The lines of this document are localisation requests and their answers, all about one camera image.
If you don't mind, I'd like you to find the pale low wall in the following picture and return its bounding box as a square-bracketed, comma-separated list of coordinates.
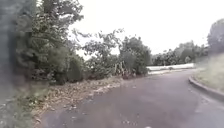
[146, 62, 197, 72]

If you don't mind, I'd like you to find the leaf-littered grass verge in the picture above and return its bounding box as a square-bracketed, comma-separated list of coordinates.
[0, 75, 125, 128]

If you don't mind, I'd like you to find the grass slope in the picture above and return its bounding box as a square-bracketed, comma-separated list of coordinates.
[193, 53, 224, 93]

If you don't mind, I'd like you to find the concrete kerb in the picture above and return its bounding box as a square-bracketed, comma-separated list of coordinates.
[187, 75, 224, 100]

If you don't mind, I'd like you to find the grey asphalt road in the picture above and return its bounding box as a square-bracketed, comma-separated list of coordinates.
[34, 68, 224, 128]

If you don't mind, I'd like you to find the row of bushes and trees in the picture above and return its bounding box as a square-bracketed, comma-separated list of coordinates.
[0, 0, 154, 88]

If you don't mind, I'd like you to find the distant row of trees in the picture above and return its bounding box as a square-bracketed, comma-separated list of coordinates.
[150, 18, 224, 67]

